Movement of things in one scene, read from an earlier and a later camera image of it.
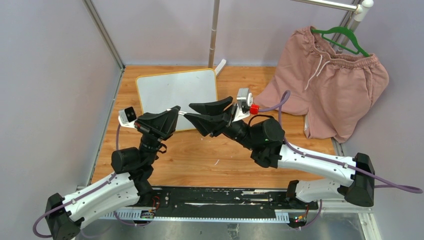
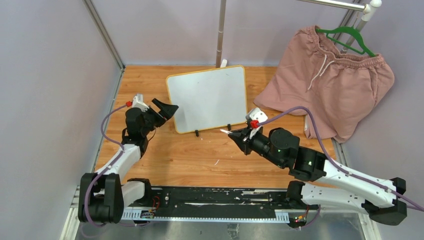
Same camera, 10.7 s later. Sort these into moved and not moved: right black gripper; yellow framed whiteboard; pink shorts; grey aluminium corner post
Moved: yellow framed whiteboard; right black gripper
Not moved: pink shorts; grey aluminium corner post
